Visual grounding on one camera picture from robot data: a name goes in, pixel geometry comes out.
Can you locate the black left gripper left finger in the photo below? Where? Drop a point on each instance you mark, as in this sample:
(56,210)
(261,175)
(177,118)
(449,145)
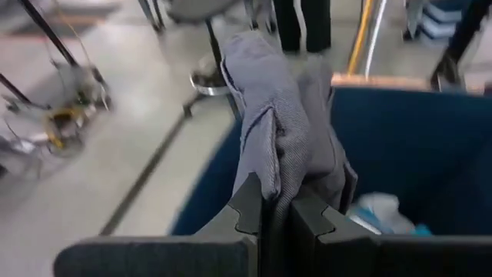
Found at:
(153,257)

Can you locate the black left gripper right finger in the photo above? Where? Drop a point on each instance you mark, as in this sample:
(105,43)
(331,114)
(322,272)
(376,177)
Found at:
(346,257)

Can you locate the white garment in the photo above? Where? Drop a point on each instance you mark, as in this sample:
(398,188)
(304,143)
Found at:
(380,209)

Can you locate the blue garment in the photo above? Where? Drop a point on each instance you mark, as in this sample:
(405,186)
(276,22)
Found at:
(421,231)

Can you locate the gray garment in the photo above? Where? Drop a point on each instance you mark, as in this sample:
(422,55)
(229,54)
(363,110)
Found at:
(284,115)

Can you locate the navy white striped fabric basket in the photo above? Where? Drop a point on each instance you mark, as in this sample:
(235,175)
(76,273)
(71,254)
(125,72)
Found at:
(423,146)

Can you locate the white metal pole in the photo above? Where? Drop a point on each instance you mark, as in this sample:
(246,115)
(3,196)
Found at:
(374,38)

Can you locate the person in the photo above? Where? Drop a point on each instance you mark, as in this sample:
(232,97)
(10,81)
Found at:
(286,23)

